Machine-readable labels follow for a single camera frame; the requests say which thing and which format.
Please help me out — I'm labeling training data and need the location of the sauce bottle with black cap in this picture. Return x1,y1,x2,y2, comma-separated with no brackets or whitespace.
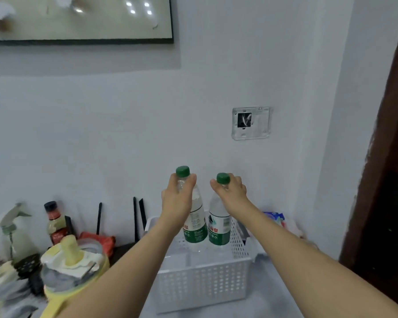
44,201,69,245

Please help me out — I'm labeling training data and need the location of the spray bottle with white trigger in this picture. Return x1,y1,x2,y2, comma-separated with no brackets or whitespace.
0,203,40,264

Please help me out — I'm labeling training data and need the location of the person's right hand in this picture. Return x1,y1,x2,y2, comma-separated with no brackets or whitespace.
210,173,247,220

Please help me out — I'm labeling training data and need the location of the framed wall picture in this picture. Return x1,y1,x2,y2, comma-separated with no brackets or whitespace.
0,0,174,45

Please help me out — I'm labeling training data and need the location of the blue and white packet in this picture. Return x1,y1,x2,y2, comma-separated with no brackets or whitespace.
263,211,286,227

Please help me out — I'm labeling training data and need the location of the person's right forearm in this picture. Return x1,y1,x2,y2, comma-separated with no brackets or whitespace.
226,197,398,318

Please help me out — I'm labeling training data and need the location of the clear plastic wall socket cover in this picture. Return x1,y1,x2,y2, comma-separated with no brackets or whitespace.
232,107,272,141

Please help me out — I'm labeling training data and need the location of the crumpled grey white cloth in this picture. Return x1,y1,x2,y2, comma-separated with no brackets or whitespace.
0,254,48,318

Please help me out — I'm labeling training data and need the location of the white perforated plastic basket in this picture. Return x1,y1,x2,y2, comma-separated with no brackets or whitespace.
144,210,260,314

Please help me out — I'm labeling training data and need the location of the orange red plastic bag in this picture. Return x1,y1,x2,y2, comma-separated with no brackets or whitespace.
78,232,116,259

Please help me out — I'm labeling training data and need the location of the dark brown wooden door frame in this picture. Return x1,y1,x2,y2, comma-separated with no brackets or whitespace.
338,0,398,312

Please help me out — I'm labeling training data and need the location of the yellow lidded plastic container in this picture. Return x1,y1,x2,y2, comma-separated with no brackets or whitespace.
40,234,111,318

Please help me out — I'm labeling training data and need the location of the person's left hand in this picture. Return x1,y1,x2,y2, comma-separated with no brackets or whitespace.
161,173,197,233

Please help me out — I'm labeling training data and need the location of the person's left forearm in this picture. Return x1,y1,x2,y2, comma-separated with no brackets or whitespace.
58,212,184,318

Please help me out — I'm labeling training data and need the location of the green-capped water bottle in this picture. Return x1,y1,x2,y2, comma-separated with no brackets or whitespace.
175,166,209,244
208,173,232,246

